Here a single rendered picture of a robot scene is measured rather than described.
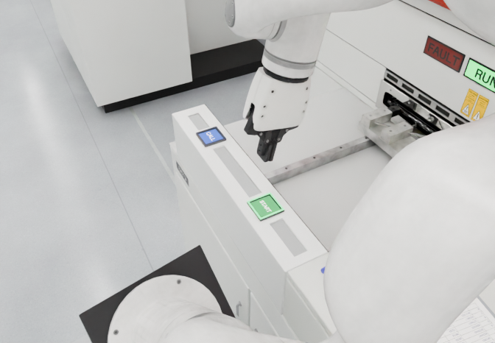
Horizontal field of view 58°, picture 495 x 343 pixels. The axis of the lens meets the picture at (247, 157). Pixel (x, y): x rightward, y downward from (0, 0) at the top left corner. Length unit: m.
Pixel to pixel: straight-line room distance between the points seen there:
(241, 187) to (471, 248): 0.70
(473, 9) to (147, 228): 2.01
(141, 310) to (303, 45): 0.48
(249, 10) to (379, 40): 0.83
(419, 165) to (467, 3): 0.10
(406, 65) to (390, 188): 1.03
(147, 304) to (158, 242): 1.37
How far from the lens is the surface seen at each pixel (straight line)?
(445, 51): 1.23
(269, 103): 0.72
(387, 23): 1.36
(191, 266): 0.79
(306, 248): 0.85
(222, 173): 0.99
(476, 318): 0.84
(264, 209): 0.90
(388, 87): 1.38
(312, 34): 0.67
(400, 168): 0.31
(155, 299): 0.77
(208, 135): 1.09
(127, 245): 2.14
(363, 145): 1.29
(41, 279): 2.15
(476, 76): 1.18
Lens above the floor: 1.63
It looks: 41 degrees down
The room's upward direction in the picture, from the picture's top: straight up
